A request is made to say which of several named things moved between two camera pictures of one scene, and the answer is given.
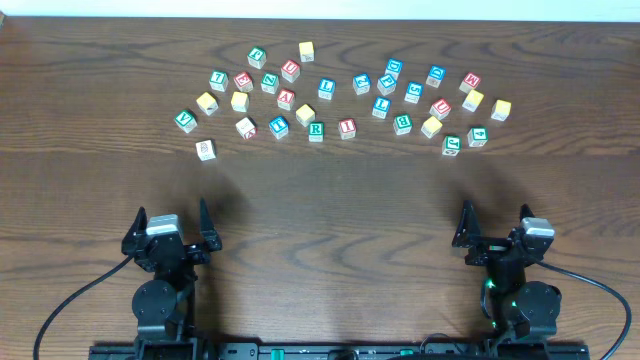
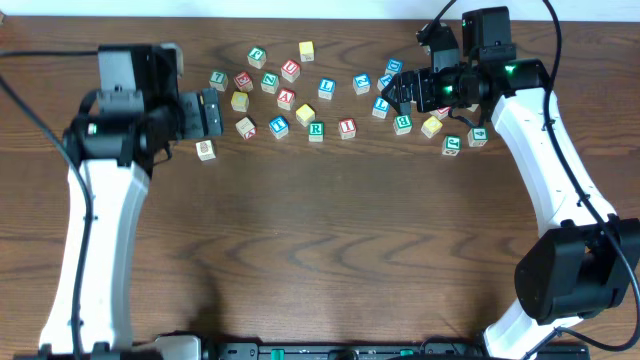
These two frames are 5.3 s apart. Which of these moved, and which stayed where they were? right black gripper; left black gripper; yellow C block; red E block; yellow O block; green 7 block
Moved: right black gripper; left black gripper
Stayed: green 7 block; red E block; yellow C block; yellow O block
